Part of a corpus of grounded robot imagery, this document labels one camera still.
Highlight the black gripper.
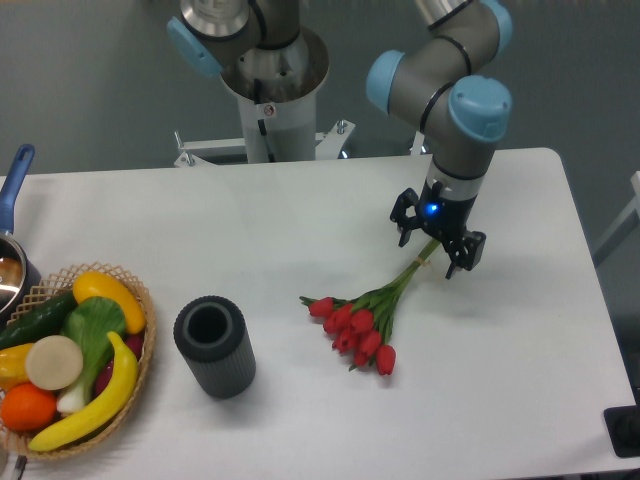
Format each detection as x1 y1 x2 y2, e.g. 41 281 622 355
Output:
390 180 486 279

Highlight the red tulip bouquet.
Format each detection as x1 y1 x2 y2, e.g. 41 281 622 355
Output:
299 240 440 376

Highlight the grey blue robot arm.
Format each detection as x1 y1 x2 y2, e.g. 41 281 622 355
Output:
167 1 512 271

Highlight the white furniture part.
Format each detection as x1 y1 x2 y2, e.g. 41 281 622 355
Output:
592 171 639 268

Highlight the dark grey ribbed vase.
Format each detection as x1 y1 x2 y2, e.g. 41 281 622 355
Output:
173 295 256 399

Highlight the black device at edge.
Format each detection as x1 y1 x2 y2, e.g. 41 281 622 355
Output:
603 405 639 458

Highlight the purple red vegetable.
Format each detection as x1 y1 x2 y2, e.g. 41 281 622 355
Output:
93 333 144 397

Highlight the yellow squash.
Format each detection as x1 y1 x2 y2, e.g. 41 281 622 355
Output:
72 271 146 334

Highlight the green bok choy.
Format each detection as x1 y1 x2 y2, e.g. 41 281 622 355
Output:
57 297 126 416

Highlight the woven wicker basket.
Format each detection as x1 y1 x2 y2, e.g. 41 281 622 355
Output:
1 262 156 461

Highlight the green cucumber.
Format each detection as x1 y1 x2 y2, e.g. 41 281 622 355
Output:
1 291 77 349

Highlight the yellow banana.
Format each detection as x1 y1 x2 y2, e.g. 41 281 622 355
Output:
28 331 138 453

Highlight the beige round disc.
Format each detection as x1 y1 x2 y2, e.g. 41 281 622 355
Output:
25 335 83 391

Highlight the yellow bell pepper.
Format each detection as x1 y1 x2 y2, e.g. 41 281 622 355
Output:
0 343 34 392

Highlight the orange fruit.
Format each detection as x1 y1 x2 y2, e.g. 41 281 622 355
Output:
1 383 57 432

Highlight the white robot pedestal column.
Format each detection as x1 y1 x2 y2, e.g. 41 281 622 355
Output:
222 26 329 164

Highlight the black cable on pedestal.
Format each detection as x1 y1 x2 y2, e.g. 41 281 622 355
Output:
252 78 276 164

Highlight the white metal base frame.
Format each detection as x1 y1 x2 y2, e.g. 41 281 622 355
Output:
172 118 431 169

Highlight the blue handled saucepan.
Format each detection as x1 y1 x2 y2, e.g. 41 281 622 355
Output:
1 144 41 329

